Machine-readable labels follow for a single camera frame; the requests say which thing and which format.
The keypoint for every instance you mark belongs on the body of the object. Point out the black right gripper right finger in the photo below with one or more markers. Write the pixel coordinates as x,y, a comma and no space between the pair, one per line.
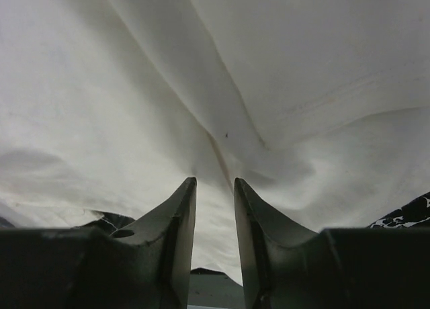
285,265

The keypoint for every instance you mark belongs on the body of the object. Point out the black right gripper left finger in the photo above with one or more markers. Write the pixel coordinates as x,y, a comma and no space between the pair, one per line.
145,264

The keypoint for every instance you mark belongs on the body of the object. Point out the cream white t shirt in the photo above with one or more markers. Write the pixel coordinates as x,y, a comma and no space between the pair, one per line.
322,106

